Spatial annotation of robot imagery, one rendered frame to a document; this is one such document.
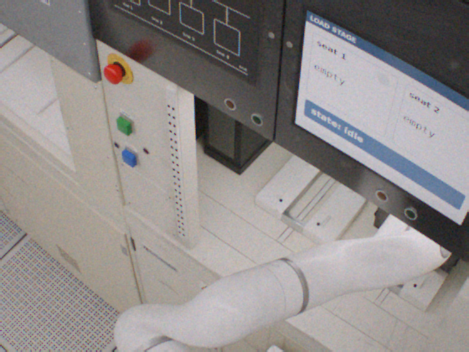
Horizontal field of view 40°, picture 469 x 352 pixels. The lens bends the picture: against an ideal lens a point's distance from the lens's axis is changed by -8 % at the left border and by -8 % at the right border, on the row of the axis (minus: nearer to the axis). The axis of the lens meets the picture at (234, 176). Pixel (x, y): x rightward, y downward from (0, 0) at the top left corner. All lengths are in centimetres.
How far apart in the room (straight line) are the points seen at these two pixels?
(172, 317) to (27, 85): 115
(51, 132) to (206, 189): 46
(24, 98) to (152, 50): 89
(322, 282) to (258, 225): 60
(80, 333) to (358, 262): 155
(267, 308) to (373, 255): 20
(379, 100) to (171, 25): 35
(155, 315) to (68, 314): 151
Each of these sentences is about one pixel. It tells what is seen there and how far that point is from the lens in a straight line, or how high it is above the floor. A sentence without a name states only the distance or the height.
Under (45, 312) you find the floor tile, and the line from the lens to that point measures 252.
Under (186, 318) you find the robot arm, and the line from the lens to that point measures 95.
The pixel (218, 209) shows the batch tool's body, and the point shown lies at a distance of 162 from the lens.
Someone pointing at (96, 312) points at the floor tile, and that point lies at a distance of 248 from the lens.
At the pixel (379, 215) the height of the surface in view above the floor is 100.
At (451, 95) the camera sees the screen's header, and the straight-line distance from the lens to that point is 79.
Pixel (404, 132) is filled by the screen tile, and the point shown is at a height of 157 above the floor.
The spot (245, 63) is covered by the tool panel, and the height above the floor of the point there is 153.
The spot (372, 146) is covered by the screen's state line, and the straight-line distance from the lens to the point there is 92.
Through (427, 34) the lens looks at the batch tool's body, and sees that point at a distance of 76.
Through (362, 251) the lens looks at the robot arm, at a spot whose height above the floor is 131.
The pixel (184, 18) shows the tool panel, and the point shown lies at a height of 156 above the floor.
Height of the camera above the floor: 221
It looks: 53 degrees down
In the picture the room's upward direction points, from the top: 1 degrees clockwise
